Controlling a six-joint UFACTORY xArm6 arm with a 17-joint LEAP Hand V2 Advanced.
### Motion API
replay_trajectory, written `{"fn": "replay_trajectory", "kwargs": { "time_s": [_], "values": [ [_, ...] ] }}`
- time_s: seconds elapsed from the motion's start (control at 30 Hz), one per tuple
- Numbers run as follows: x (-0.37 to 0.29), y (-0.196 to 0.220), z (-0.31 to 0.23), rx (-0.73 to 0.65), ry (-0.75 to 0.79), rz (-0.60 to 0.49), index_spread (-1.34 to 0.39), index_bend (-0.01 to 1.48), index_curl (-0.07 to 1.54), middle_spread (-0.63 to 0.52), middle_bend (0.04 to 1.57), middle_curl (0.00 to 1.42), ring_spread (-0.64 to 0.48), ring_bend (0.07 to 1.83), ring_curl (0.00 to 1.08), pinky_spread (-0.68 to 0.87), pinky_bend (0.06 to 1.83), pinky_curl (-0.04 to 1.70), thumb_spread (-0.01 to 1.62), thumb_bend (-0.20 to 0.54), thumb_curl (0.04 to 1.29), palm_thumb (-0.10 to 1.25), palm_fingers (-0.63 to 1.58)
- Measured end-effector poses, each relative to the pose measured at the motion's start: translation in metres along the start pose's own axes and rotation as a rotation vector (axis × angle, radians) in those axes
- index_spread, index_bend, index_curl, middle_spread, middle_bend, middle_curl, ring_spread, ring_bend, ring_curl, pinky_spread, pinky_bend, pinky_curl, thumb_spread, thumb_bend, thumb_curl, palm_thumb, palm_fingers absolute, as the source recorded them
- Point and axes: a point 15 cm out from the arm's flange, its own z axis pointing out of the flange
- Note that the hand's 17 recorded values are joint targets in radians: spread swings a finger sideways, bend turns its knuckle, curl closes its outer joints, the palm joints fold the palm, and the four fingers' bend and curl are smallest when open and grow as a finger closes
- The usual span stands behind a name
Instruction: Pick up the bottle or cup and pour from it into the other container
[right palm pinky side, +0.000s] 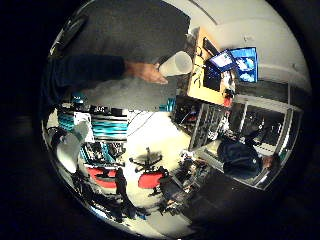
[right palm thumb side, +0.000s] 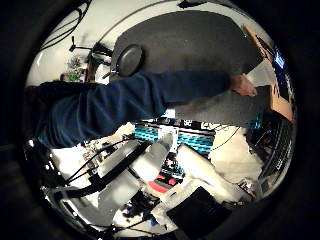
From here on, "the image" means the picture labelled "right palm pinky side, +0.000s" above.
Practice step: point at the grey metal rack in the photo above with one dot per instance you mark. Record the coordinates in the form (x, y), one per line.
(208, 125)

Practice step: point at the teal storage shelving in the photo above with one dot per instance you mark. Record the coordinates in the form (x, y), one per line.
(108, 128)

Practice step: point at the wooden desk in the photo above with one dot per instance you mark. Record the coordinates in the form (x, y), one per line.
(196, 83)

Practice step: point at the glass partition with white frame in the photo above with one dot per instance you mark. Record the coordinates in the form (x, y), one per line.
(266, 110)

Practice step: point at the red-seated office chair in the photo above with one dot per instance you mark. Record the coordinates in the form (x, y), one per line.
(150, 178)
(101, 176)

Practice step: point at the black device on desk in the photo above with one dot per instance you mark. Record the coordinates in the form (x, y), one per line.
(212, 78)

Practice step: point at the white plastic cup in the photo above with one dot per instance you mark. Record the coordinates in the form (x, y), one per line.
(176, 65)

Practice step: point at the seated person in dark clothes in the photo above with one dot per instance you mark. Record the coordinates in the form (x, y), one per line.
(240, 158)

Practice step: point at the open laptop with blue screen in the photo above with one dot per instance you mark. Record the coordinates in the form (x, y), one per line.
(222, 61)

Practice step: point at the blue-lit computer monitor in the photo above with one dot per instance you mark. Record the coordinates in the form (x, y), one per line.
(247, 65)

